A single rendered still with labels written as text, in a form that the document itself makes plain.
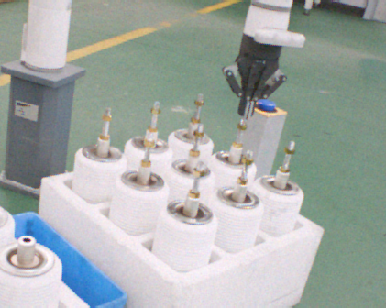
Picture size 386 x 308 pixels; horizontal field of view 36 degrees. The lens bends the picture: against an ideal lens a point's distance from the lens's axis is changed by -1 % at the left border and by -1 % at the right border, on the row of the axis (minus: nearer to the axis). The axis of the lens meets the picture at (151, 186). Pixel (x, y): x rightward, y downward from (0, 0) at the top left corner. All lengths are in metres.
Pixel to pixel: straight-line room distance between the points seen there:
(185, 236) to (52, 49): 0.60
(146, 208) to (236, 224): 0.15
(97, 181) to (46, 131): 0.34
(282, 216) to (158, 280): 0.29
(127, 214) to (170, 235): 0.11
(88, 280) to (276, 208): 0.36
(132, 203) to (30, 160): 0.48
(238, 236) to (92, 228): 0.25
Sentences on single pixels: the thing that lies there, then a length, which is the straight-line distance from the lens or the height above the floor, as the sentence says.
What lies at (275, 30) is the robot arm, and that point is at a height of 0.52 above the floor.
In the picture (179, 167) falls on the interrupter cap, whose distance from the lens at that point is 1.09.
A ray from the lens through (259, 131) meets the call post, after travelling 1.30.
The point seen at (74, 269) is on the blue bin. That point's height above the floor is 0.09.
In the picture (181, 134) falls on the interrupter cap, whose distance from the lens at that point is 1.25.
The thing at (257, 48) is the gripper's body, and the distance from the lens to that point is 1.08.
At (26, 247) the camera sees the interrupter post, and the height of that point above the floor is 0.28.
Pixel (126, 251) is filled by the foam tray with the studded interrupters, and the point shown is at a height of 0.17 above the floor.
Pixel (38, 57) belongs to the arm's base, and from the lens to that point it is 1.35.
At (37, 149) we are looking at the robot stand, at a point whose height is 0.12.
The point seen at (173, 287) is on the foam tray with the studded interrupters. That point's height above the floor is 0.17.
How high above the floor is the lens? 0.69
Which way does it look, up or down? 26 degrees down
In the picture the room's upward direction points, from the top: 10 degrees clockwise
